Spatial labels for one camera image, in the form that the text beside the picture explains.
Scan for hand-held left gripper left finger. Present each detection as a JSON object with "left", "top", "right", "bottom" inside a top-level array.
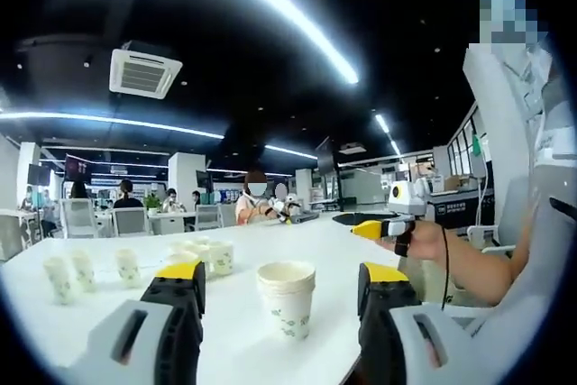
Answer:
[{"left": 67, "top": 261, "right": 207, "bottom": 385}]

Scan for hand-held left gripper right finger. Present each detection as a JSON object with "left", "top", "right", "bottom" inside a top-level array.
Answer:
[{"left": 357, "top": 261, "right": 477, "bottom": 385}]

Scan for group of paper cups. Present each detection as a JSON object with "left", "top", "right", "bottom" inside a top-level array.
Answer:
[{"left": 42, "top": 235, "right": 235, "bottom": 307}]

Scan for stack of nested paper cups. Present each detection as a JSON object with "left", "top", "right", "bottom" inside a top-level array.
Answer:
[{"left": 256, "top": 260, "right": 316, "bottom": 342}]

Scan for person's right hand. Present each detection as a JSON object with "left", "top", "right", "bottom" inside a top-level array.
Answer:
[{"left": 377, "top": 221, "right": 452, "bottom": 262}]

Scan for black counter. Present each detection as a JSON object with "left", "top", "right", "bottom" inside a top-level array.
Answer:
[{"left": 426, "top": 188, "right": 495, "bottom": 233}]

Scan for brown cardboard box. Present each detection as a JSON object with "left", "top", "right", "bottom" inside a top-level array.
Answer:
[{"left": 444, "top": 175, "right": 477, "bottom": 192}]

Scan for black hanging screen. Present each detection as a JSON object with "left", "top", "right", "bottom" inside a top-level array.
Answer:
[{"left": 315, "top": 135, "right": 337, "bottom": 175}]

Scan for white table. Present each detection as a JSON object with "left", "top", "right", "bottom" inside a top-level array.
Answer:
[{"left": 0, "top": 209, "right": 407, "bottom": 380}]

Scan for white office chair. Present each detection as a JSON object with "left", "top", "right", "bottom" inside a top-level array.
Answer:
[
  {"left": 111, "top": 207, "right": 152, "bottom": 237},
  {"left": 194, "top": 204, "right": 222, "bottom": 231},
  {"left": 60, "top": 198, "right": 99, "bottom": 238}
]

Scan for white chest device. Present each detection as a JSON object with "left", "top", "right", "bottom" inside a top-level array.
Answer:
[{"left": 534, "top": 121, "right": 577, "bottom": 163}]

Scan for long white ceiling light strip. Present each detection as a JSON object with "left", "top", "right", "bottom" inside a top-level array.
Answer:
[{"left": 148, "top": 0, "right": 361, "bottom": 86}]

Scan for dark red hanging display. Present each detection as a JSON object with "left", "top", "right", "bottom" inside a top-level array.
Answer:
[{"left": 64, "top": 154, "right": 91, "bottom": 182}]

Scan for white ceiling air conditioner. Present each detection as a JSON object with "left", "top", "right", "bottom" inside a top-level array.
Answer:
[{"left": 107, "top": 40, "right": 184, "bottom": 100}]

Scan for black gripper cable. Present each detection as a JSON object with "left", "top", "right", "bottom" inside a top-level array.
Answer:
[{"left": 439, "top": 225, "right": 452, "bottom": 313}]

